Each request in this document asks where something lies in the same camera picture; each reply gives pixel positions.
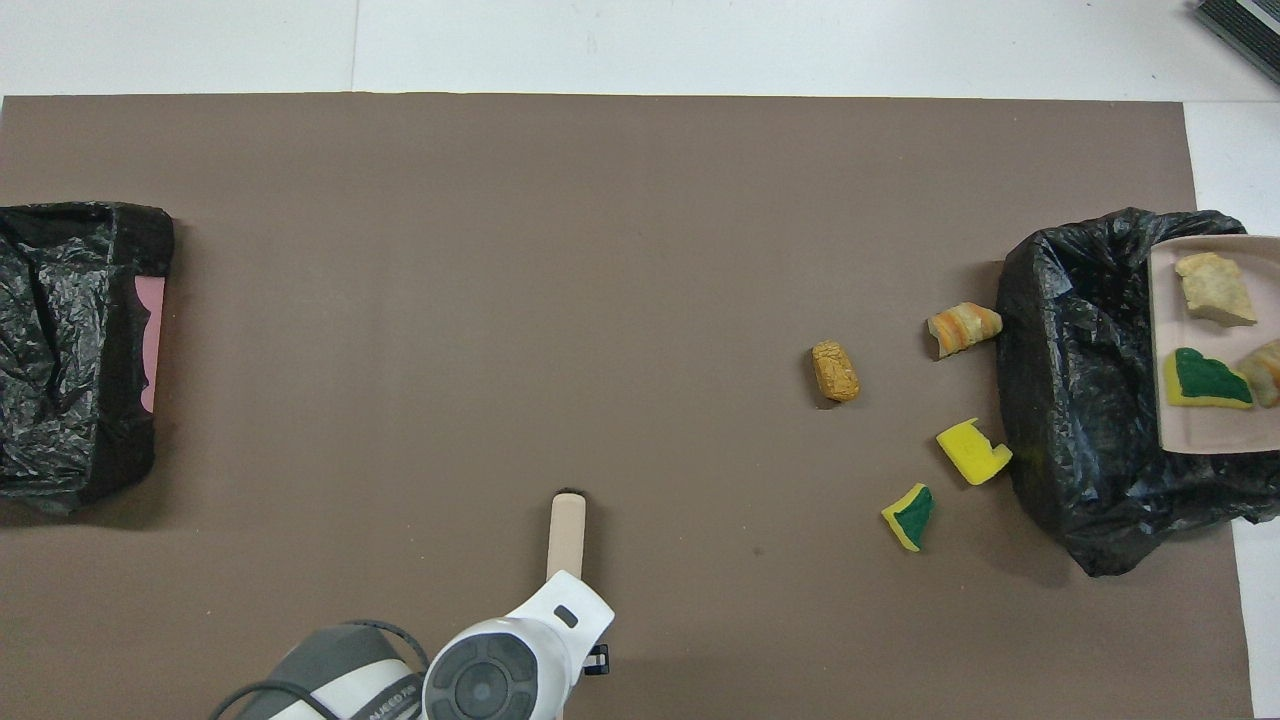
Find dark ribbed panel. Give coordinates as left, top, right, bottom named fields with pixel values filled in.
left=1195, top=0, right=1280, bottom=86

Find brown bread roll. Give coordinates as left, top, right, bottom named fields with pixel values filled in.
left=811, top=341, right=861, bottom=403

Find orange striped croissant piece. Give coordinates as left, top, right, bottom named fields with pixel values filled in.
left=927, top=302, right=1003, bottom=359

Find golden croissant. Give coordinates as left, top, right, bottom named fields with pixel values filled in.
left=1240, top=340, right=1280, bottom=408

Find pale flaky bread piece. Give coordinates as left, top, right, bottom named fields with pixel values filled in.
left=1175, top=253, right=1259, bottom=328

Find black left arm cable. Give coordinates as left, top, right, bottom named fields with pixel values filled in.
left=210, top=620, right=431, bottom=720

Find yellow notched sponge piece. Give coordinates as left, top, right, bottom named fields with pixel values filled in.
left=936, top=418, right=1013, bottom=487

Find beige plastic dustpan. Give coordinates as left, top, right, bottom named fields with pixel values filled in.
left=1148, top=236, right=1280, bottom=456

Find small green yellow sponge piece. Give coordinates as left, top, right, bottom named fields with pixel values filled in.
left=881, top=483, right=936, bottom=553

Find black bag lined pink bin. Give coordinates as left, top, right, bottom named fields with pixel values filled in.
left=0, top=202, right=176, bottom=516

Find brown table mat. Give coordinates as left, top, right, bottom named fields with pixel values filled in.
left=0, top=93, right=1256, bottom=720

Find large green yellow sponge piece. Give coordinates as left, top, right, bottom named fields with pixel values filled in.
left=1163, top=348, right=1254, bottom=409

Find beige hand brush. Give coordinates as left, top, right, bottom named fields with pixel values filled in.
left=546, top=490, right=588, bottom=583

